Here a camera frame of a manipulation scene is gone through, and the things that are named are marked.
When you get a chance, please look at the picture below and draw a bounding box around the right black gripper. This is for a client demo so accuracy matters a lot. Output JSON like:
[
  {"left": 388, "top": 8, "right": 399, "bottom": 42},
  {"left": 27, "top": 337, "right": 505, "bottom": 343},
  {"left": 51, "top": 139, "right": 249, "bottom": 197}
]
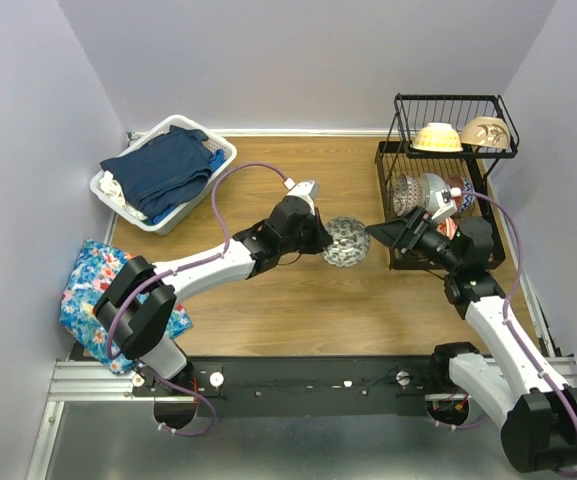
[{"left": 366, "top": 204, "right": 462, "bottom": 273}]

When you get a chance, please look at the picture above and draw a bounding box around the grey paisley pattern bowl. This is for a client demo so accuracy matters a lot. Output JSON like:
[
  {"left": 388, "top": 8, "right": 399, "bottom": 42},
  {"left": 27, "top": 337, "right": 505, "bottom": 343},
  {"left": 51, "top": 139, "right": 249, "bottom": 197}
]
[{"left": 322, "top": 216, "right": 371, "bottom": 268}]

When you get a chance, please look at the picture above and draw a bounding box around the orange floral pattern bowl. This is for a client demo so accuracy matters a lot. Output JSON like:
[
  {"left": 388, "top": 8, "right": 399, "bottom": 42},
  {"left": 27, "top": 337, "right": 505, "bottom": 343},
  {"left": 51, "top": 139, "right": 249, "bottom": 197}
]
[{"left": 437, "top": 217, "right": 457, "bottom": 240}]

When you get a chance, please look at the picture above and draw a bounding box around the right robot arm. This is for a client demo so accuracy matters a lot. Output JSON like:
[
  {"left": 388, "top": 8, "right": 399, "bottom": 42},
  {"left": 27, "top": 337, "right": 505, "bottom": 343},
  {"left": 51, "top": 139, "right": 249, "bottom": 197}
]
[{"left": 366, "top": 208, "right": 577, "bottom": 478}]

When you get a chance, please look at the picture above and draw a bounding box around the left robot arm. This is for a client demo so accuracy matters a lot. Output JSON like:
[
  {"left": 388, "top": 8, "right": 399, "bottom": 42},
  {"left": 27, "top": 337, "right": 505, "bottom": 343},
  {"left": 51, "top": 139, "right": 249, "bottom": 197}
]
[{"left": 93, "top": 195, "right": 333, "bottom": 395}]

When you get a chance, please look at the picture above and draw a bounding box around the black two-tier dish rack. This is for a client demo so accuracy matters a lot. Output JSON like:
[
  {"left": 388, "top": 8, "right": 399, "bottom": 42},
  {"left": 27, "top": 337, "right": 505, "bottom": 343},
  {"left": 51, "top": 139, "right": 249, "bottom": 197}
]
[{"left": 374, "top": 92, "right": 521, "bottom": 272}]

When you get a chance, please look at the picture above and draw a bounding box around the brown lattice pattern bowl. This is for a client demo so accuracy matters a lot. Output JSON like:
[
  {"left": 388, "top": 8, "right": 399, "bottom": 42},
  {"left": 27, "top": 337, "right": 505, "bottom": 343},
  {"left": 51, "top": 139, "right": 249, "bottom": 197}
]
[{"left": 392, "top": 174, "right": 423, "bottom": 217}]

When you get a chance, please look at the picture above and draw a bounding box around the white ribbed bowl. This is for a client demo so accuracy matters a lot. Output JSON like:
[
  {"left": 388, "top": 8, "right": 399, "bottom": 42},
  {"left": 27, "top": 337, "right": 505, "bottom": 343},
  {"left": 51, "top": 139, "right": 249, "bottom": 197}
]
[{"left": 419, "top": 173, "right": 449, "bottom": 214}]

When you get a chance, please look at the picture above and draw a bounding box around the blue zigzag pattern bowl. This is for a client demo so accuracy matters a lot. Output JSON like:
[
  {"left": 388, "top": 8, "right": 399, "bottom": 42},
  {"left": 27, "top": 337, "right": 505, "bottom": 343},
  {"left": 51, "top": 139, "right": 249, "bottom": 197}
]
[{"left": 445, "top": 174, "right": 475, "bottom": 216}]

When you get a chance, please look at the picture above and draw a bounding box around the yellow patterned bowl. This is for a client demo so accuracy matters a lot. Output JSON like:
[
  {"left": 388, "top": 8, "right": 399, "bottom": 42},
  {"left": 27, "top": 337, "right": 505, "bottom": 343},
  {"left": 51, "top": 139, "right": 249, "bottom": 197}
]
[{"left": 412, "top": 122, "right": 463, "bottom": 153}]

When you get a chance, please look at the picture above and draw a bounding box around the beige bowl brown leaf pattern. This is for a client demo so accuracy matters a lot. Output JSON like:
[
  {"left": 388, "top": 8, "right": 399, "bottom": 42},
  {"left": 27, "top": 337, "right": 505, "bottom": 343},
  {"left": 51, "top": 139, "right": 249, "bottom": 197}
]
[{"left": 460, "top": 116, "right": 510, "bottom": 150}]

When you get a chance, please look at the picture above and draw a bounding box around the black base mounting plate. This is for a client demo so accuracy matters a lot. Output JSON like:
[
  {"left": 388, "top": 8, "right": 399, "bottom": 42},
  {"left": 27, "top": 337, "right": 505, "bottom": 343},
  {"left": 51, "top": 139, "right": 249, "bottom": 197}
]
[{"left": 132, "top": 354, "right": 469, "bottom": 420}]

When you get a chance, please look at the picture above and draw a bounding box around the dark blue folded garment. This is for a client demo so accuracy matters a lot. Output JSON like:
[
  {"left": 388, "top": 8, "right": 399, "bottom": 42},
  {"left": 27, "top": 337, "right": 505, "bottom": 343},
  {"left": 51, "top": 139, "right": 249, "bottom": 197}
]
[{"left": 100, "top": 126, "right": 213, "bottom": 218}]

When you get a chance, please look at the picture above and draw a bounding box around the white plastic laundry basket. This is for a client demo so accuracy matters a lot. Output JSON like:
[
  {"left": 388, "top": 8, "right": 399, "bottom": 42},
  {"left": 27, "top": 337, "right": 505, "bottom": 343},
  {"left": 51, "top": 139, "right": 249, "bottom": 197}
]
[{"left": 89, "top": 114, "right": 237, "bottom": 236}]

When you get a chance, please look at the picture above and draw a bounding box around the white crumpled cloth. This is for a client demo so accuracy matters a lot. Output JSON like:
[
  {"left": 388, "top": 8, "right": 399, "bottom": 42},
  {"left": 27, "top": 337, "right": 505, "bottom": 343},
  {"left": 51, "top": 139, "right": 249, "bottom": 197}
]
[{"left": 99, "top": 171, "right": 147, "bottom": 221}]

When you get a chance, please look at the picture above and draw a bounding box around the blue floral fabric bag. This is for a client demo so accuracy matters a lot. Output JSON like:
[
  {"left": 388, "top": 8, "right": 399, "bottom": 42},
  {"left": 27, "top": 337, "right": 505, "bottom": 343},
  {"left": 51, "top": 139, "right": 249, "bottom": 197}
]
[{"left": 59, "top": 238, "right": 194, "bottom": 376}]

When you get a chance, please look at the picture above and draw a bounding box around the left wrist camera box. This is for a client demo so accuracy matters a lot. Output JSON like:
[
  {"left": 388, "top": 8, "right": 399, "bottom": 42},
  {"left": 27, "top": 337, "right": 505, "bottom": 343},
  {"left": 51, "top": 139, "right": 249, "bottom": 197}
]
[{"left": 285, "top": 180, "right": 320, "bottom": 203}]

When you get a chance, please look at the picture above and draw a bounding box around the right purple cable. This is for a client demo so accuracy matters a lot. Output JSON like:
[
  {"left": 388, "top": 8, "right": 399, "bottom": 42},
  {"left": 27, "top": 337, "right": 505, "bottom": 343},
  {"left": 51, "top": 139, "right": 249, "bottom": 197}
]
[{"left": 435, "top": 188, "right": 577, "bottom": 477}]

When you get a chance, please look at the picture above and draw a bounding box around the aluminium frame rail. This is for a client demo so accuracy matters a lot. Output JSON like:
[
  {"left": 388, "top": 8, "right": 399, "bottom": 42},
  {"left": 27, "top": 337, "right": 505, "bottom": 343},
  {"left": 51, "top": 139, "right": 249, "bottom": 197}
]
[{"left": 25, "top": 357, "right": 577, "bottom": 480}]

